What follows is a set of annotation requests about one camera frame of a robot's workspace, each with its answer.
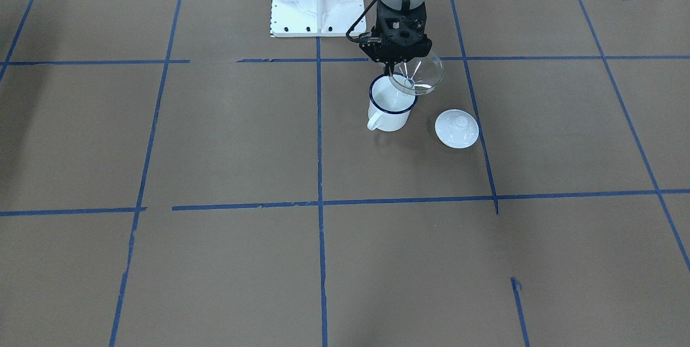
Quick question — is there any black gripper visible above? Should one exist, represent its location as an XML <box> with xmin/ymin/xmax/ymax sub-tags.
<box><xmin>360</xmin><ymin>0</ymin><xmax>433</xmax><ymax>77</ymax></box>

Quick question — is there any clear plastic funnel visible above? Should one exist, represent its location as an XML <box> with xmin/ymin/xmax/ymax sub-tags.
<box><xmin>389</xmin><ymin>51</ymin><xmax>444</xmax><ymax>96</ymax></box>

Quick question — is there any white round lid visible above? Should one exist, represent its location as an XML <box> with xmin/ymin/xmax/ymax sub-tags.
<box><xmin>434</xmin><ymin>109</ymin><xmax>480</xmax><ymax>149</ymax></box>

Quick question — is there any white enamel mug blue rim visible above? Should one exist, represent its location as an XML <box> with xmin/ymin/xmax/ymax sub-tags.
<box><xmin>367</xmin><ymin>75</ymin><xmax>417</xmax><ymax>133</ymax></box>

